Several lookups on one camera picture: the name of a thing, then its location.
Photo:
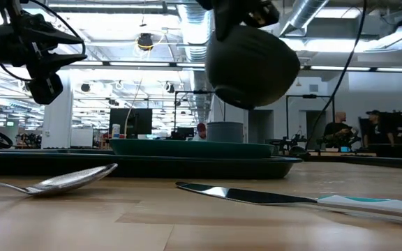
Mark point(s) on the white wipes canister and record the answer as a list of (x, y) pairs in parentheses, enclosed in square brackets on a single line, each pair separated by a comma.
[(116, 131)]

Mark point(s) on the background robot arms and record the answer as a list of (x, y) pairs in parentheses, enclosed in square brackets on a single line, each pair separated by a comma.
[(288, 143)]

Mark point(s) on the black aluminium table frame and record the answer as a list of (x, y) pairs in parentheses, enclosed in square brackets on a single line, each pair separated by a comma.
[(379, 162)]

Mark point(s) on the black round bowl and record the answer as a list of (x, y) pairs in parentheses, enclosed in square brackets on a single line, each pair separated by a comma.
[(253, 69)]

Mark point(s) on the white board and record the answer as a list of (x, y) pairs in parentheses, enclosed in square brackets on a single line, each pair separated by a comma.
[(81, 137)]

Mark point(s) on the ceiling light strip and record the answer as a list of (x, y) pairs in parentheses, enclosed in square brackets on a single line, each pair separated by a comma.
[(134, 63)]

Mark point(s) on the silver slanted air duct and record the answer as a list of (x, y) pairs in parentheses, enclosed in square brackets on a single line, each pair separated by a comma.
[(305, 14)]

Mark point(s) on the black computer monitor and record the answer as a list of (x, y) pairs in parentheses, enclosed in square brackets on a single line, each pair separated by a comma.
[(124, 122)]

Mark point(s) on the dark green plastic tray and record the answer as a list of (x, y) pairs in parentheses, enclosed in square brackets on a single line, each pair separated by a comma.
[(187, 169)]

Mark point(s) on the person with cap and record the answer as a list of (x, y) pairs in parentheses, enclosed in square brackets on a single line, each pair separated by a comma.
[(377, 130)]

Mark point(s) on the green round plate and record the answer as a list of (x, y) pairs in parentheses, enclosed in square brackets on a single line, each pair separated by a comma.
[(187, 149)]

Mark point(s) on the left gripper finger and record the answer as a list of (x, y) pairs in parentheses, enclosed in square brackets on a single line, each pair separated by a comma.
[(54, 64), (47, 36)]

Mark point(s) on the silver ribbed air duct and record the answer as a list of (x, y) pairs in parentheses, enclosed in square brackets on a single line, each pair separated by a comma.
[(197, 52)]

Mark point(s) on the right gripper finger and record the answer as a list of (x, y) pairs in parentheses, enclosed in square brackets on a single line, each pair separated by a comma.
[(225, 22)]

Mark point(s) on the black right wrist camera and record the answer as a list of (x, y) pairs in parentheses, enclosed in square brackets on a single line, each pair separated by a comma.
[(262, 14)]

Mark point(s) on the black stand frame with camera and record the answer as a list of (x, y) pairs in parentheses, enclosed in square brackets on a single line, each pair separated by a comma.
[(309, 96)]

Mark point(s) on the black metal stand frame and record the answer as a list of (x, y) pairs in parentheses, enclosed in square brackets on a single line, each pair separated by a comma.
[(187, 92)]

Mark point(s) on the white building column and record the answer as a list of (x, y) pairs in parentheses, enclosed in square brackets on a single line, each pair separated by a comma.
[(57, 115)]

